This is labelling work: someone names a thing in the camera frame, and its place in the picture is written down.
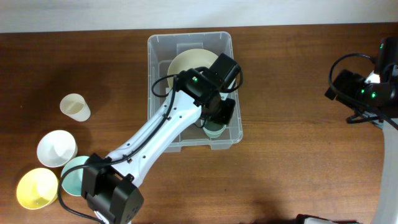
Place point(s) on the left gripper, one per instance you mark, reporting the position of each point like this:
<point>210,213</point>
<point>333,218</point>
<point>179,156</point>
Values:
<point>226,117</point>

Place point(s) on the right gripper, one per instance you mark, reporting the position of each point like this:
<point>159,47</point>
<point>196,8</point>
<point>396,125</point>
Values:
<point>354,81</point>

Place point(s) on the mint green cup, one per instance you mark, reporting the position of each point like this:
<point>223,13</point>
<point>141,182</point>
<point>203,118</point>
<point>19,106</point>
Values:
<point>213,130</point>

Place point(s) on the beige bowl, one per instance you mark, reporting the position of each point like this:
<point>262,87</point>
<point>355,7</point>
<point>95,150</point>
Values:
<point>192,58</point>

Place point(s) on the cream cup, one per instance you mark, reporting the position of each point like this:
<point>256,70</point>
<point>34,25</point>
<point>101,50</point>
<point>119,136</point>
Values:
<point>75,107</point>

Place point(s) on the mint green small bowl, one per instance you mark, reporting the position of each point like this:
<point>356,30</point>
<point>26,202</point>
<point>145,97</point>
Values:
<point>73,181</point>

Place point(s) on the white small bowl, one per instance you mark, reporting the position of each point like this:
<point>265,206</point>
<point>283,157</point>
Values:
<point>56,148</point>

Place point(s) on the yellow small bowl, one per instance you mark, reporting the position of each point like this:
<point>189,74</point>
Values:
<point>37,189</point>

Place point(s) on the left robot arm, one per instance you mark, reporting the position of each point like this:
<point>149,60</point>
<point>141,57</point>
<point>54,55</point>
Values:
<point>111,184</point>

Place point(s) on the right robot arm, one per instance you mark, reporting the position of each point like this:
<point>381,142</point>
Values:
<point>374,100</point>

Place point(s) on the clear plastic storage bin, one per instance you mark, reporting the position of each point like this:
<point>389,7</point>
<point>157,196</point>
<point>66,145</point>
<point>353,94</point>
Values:
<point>162,49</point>

